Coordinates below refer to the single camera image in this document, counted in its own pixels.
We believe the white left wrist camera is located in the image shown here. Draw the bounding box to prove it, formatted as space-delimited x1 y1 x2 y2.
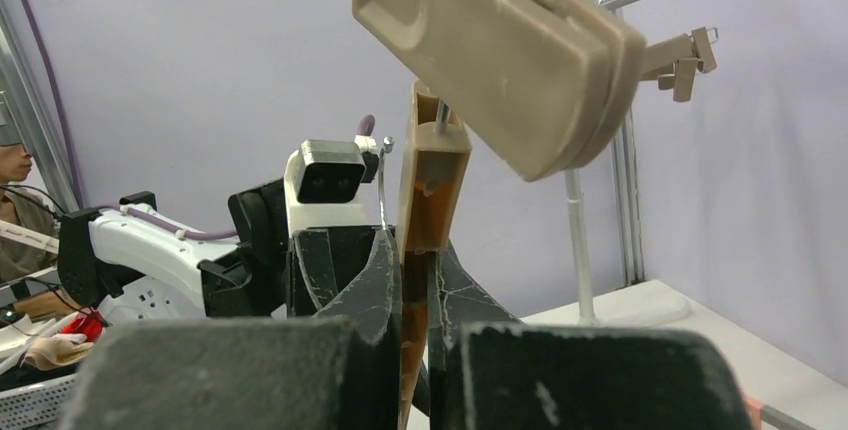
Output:
283 135 379 235

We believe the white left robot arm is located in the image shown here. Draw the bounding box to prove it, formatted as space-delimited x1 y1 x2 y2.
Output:
57 180 400 325

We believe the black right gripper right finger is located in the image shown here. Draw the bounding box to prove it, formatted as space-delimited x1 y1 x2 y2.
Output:
427 241 753 430

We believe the empty wooden clip hanger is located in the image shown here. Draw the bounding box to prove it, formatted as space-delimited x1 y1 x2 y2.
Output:
641 27 719 103

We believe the wooden hanger with navy underwear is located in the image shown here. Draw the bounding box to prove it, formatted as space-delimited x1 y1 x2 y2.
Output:
352 0 647 425

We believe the person in background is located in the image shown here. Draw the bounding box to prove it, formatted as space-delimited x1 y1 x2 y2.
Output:
0 92 101 372

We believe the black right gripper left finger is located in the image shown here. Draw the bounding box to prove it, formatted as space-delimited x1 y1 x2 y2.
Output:
58 228 403 430

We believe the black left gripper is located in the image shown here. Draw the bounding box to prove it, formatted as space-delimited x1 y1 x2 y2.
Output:
199 181 398 318

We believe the left metal rack pole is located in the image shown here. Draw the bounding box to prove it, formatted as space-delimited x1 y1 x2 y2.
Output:
563 168 694 329

